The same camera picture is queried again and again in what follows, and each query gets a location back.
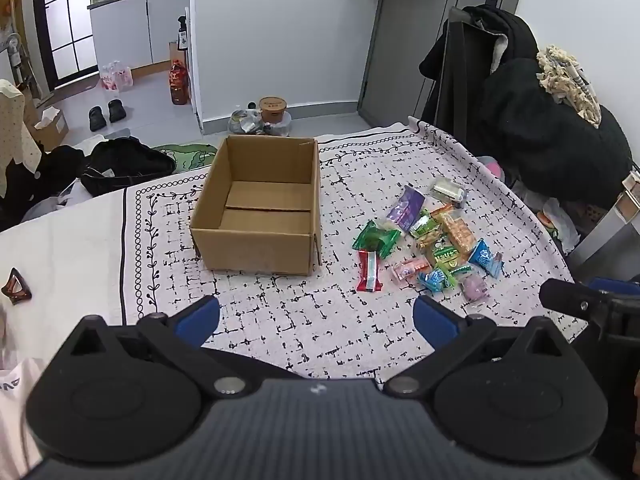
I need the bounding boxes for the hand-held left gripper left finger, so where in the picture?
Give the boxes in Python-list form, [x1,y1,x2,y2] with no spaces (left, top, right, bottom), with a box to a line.
[67,294,248,400]

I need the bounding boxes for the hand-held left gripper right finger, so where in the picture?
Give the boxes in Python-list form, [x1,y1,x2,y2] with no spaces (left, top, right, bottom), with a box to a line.
[382,294,576,400]

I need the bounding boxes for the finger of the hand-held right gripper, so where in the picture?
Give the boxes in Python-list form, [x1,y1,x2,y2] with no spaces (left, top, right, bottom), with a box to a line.
[539,278,610,321]
[587,276,640,295]

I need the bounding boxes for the blue green snack packet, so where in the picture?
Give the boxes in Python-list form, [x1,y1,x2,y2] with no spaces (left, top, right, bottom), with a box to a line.
[417,267,456,294]

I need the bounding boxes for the purple round pastry packet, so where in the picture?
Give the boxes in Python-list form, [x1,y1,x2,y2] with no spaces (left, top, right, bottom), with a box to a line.
[460,275,490,303]

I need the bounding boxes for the pink snack packet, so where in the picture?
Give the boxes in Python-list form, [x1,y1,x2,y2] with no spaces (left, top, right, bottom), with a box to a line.
[391,258,431,283]

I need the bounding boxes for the green white snack packet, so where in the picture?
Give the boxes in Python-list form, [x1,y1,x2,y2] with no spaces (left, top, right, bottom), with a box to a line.
[432,245,462,268]

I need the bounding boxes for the red snack bar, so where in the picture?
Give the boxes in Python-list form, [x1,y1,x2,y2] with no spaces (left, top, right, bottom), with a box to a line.
[356,250,383,292]

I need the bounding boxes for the orange cracker packet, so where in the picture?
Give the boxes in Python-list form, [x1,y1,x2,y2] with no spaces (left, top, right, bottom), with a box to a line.
[440,212,476,253]

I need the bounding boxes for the light green snack packet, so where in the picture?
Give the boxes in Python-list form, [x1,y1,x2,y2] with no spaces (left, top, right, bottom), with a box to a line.
[409,210,441,239]

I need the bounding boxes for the dark green snack packet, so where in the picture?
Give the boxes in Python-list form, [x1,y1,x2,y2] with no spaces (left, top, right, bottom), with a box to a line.
[353,220,402,259]

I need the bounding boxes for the purple snack packet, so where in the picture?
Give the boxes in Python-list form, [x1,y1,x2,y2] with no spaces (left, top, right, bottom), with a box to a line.
[385,185,426,228]

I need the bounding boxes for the clear white cake packet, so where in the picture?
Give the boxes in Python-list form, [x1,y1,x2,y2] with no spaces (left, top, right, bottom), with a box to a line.
[431,177,468,208]

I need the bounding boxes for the grey metal rack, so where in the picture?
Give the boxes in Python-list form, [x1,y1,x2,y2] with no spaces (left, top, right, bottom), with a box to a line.
[567,170,640,276]

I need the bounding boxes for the colourful plastic bag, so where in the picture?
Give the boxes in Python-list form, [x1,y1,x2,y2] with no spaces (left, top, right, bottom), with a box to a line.
[535,197,581,253]

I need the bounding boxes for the white black patterned blanket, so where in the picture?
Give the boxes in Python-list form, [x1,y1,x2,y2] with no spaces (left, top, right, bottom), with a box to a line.
[120,120,591,386]

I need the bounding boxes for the white bed sheet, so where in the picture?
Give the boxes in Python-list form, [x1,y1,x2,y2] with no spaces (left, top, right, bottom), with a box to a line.
[0,210,126,376]

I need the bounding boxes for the pink plush toy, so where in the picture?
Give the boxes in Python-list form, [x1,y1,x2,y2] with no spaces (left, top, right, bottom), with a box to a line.
[477,156,506,181]

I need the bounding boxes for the black fleece coat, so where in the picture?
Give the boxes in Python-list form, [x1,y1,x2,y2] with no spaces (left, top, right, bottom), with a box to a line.
[477,57,633,211]

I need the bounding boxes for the green rug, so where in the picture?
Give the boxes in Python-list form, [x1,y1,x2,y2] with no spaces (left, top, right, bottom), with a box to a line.
[150,141,221,171]

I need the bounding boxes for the black bag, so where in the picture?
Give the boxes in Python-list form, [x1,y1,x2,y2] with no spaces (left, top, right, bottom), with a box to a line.
[80,136,177,197]

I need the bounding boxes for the brown hair claw clip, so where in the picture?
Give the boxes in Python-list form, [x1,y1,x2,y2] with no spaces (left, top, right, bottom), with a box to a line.
[0,268,33,306]

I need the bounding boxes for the beige knit scarf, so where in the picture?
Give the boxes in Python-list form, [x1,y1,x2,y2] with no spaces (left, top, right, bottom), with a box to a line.
[536,45,603,128]

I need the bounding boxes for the clear plastic trash bag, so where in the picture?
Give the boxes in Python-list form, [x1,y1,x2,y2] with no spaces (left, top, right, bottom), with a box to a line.
[227,105,293,137]

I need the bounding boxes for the white garment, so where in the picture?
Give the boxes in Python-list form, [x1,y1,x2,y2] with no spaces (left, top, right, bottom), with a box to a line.
[0,357,46,476]

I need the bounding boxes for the black clothes pile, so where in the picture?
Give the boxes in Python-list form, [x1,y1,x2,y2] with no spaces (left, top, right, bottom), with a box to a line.
[0,145,86,231]

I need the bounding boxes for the brown paper tub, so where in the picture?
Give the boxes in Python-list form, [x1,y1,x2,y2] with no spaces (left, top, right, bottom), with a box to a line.
[258,96,288,125]

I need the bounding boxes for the small cardboard box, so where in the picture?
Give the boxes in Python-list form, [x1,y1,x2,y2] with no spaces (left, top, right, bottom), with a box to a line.
[24,105,70,153]

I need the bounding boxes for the red drink bottle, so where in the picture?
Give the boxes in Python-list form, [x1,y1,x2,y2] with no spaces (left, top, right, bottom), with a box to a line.
[169,59,190,106]

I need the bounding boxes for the pack of pink bottles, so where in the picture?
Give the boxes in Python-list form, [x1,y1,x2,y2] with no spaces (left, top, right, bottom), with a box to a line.
[100,60,135,92]

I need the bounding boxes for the cream dotted cloth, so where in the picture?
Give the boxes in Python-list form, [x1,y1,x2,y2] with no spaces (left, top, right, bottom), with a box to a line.
[0,79,43,200]

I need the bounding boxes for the grey door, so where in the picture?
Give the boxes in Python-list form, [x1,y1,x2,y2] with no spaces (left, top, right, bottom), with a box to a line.
[357,0,531,128]

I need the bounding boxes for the white cabinet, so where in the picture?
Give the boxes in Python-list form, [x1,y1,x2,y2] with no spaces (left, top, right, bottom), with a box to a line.
[87,0,192,78]

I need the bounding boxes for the black chair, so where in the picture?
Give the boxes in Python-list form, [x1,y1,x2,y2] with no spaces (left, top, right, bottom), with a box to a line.
[440,6,483,126]

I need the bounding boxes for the black framed glass door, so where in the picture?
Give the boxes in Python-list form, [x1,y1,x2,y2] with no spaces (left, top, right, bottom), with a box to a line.
[20,0,98,81]

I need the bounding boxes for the white standing fan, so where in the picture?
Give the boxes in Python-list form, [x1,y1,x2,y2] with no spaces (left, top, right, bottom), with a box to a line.
[0,32,31,91]

